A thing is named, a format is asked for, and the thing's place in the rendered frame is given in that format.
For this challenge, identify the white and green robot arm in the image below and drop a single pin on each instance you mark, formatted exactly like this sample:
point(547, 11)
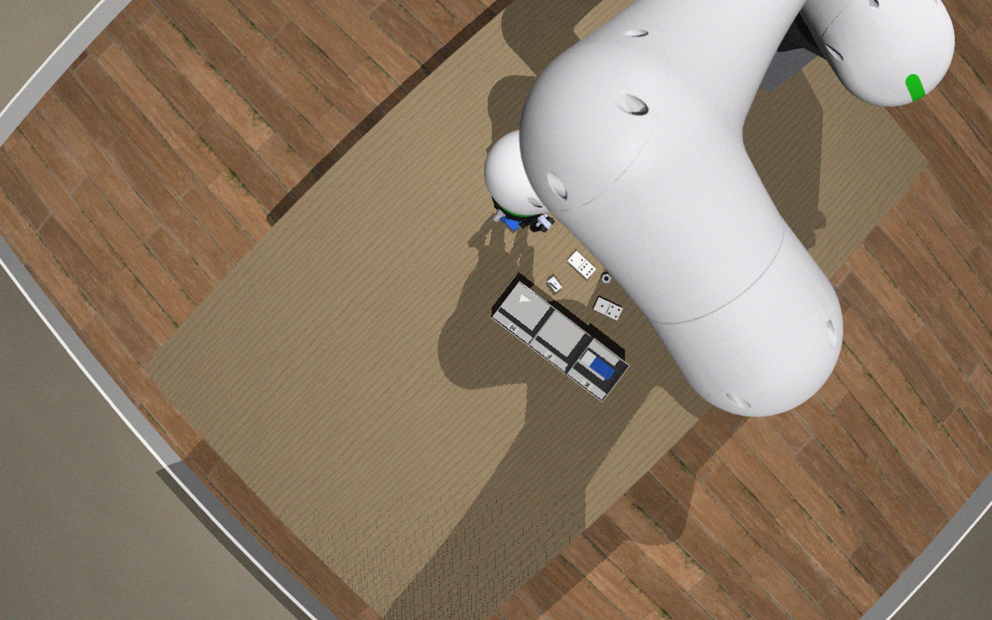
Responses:
point(632, 139)

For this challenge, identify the white domino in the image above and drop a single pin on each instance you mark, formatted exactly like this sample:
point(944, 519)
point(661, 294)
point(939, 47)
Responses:
point(581, 265)
point(607, 308)

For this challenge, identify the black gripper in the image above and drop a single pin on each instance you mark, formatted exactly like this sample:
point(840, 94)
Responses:
point(539, 224)

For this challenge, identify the white three-compartment bin rack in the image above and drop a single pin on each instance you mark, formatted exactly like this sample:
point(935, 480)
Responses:
point(526, 315)

